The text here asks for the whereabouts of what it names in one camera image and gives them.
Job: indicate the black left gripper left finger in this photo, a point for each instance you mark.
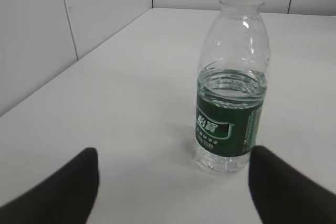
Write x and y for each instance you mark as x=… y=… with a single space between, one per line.
x=67 y=196

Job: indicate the clear Cestbon water bottle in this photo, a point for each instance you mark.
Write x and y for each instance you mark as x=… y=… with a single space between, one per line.
x=231 y=86

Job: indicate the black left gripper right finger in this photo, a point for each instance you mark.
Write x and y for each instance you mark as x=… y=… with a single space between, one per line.
x=281 y=194

